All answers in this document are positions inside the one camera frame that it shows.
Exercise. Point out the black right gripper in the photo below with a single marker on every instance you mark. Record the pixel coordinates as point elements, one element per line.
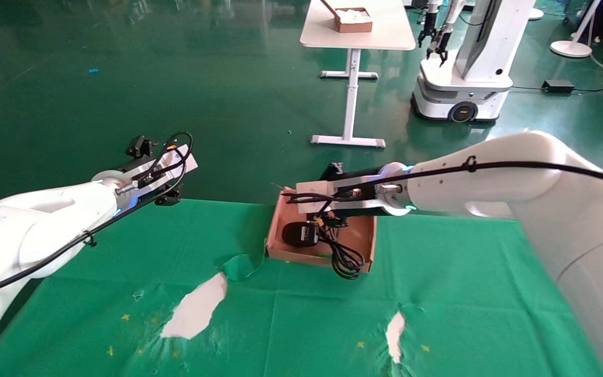
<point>364,173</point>

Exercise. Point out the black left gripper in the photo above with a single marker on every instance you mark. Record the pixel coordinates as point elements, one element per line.
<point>133,167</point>

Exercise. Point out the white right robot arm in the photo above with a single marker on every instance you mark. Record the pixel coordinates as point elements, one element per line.
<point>490,178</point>

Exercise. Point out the open brown cardboard box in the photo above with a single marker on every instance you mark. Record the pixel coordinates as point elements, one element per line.
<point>359,241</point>

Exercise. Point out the small brown cardboard box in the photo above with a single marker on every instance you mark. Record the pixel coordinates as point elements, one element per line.
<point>355,27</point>

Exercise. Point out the green tablecloth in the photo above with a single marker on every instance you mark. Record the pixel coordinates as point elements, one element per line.
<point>306,324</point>

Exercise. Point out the white wheeled background robot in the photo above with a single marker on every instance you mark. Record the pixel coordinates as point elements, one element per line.
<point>466,78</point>

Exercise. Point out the white crumpled packing material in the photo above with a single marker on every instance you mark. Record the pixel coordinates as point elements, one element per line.
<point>354,15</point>

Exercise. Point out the black background robot gripper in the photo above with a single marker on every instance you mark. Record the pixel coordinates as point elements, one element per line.
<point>440,47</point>
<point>427,31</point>

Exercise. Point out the black power brick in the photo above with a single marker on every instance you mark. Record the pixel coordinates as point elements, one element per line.
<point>557,86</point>

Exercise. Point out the white round stand base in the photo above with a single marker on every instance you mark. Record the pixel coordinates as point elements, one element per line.
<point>535,13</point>

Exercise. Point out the white floor stand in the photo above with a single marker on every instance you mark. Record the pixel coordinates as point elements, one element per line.
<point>571,49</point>

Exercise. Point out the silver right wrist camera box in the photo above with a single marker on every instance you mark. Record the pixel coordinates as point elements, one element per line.
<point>312,193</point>

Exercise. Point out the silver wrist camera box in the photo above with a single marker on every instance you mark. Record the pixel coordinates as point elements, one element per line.
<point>312,193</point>
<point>186,161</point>

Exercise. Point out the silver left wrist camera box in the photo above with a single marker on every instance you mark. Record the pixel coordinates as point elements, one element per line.
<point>186,161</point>

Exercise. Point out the white pedestal table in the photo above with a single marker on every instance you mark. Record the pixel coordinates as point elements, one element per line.
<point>385,31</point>

